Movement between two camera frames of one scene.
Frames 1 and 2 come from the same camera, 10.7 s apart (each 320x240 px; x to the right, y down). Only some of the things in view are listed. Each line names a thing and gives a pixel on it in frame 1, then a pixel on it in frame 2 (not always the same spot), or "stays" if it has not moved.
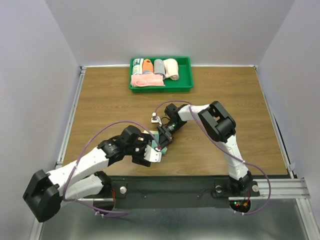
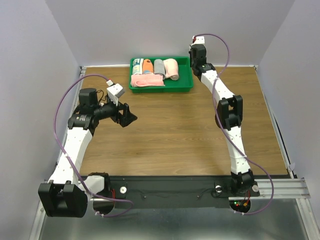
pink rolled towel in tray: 147,79 stays
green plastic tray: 183,84 stays
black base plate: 179,192 stays
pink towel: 171,67 stays
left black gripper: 139,159 → 126,118
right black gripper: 165,137 → 189,52
